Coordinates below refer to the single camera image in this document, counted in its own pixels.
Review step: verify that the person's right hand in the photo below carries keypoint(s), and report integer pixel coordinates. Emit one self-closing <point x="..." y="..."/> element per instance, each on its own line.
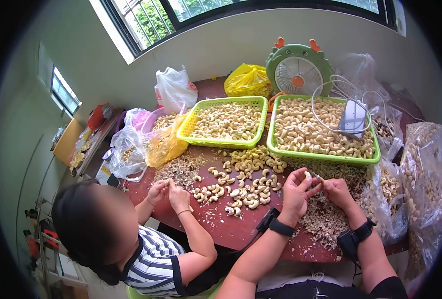
<point x="340" y="194"/>

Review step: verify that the person's left hand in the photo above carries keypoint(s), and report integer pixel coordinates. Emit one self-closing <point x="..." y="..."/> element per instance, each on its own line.
<point x="294" y="198"/>

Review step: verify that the person's left fingers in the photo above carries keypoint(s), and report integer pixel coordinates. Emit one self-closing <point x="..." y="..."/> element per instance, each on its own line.
<point x="298" y="172"/>

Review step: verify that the person's right fingers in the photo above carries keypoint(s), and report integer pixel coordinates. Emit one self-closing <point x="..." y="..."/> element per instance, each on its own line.
<point x="329" y="186"/>

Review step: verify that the person's left thumb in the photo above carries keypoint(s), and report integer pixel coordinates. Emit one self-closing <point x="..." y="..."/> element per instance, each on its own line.
<point x="314" y="190"/>

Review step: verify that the single cashew nut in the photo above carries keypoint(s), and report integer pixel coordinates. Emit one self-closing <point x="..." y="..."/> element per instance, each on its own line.
<point x="307" y="174"/>

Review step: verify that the small peeling knife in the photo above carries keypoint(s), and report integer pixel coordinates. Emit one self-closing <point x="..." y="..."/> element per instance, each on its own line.
<point x="318" y="177"/>

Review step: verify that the large green plastic basket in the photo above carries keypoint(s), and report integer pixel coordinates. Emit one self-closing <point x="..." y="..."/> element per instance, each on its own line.
<point x="318" y="159"/>

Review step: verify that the pile of cashew skins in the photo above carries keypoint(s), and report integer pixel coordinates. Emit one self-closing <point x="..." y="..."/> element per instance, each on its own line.
<point x="323" y="220"/>
<point x="180" y="170"/>

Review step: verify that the heap of basket cashews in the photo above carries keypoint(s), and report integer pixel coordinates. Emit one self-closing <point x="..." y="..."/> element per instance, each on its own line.
<point x="307" y="130"/>
<point x="226" y="121"/>

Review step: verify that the black wrist band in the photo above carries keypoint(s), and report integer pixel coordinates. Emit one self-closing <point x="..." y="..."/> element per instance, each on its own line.
<point x="363" y="231"/>
<point x="280" y="227"/>

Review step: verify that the pile of loose peeled cashews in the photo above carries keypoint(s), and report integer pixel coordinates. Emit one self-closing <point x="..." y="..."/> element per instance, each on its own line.
<point x="243" y="175"/>

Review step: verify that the clear bag of cashews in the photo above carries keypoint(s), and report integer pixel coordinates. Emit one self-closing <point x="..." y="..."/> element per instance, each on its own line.
<point x="387" y="198"/>

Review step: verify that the white power bank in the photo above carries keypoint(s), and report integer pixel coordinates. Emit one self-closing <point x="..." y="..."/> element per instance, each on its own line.
<point x="352" y="116"/>

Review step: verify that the clear bag of dark nuts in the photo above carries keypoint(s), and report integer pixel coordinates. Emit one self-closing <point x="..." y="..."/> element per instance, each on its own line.
<point x="387" y="129"/>

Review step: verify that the person's legs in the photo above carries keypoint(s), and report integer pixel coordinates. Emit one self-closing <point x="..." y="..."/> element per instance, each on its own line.
<point x="299" y="273"/>

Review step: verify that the big clear sack of cashews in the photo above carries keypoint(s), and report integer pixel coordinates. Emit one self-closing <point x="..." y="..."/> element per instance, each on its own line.
<point x="426" y="175"/>

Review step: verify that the green dragon desk fan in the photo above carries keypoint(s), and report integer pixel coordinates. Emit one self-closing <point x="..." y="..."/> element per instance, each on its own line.
<point x="299" y="71"/>

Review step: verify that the person's body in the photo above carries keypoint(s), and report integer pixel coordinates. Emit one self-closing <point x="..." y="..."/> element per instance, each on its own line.
<point x="340" y="291"/>

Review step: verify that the yellow plastic bag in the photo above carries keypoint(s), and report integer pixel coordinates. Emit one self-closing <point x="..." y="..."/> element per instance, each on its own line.
<point x="248" y="80"/>

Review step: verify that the small green plastic basket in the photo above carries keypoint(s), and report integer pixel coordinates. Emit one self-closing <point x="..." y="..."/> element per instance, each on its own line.
<point x="191" y="127"/>

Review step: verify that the empty clear plastic bag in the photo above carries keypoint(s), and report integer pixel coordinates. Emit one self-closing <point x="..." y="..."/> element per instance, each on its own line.
<point x="359" y="71"/>

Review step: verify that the orange plastic bag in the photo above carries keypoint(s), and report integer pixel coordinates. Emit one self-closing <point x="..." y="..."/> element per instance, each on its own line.
<point x="167" y="145"/>

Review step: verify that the white plastic bag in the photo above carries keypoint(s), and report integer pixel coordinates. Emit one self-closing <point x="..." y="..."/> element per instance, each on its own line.
<point x="174" y="88"/>

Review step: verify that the pink plastic basket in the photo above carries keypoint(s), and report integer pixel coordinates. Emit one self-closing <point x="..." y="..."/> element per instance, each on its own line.
<point x="157" y="116"/>

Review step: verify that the pink plastic bag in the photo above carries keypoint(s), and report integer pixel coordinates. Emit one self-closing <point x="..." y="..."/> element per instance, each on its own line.
<point x="138" y="117"/>

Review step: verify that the green plastic chair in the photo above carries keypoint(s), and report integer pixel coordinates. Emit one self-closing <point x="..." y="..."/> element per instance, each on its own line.
<point x="138" y="293"/>

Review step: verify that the large barred window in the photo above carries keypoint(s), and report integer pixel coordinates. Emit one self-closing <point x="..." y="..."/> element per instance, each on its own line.
<point x="157" y="18"/>

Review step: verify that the cluttered side table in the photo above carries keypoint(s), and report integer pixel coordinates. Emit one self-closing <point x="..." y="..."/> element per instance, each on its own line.
<point x="82" y="142"/>

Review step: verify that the small window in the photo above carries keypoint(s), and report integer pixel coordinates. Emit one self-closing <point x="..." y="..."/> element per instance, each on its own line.
<point x="66" y="91"/>

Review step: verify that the cluttered metal shelf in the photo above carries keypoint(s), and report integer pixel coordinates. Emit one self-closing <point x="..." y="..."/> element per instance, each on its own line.
<point x="45" y="243"/>

